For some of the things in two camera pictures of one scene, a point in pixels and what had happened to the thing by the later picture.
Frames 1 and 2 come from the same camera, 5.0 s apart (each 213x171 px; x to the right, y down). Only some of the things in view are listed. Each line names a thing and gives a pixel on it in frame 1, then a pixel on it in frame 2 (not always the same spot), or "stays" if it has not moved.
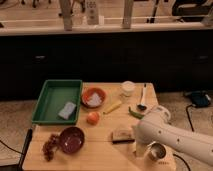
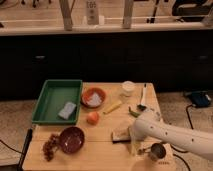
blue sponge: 67,110 stays
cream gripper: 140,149 to 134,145
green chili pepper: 135,114 stays
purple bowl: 72,140 stays
